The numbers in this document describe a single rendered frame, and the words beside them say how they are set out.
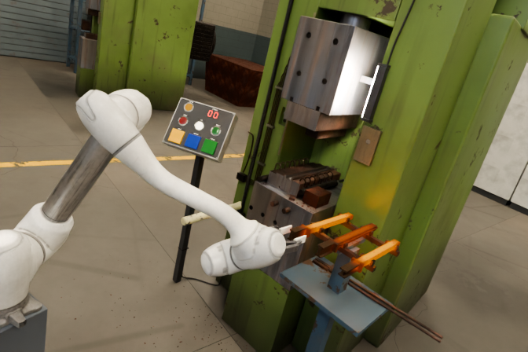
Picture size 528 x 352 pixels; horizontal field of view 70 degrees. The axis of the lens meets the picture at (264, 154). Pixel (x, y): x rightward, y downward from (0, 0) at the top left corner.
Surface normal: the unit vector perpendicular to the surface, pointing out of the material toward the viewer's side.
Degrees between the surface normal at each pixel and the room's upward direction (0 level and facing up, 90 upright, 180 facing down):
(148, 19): 90
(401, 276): 90
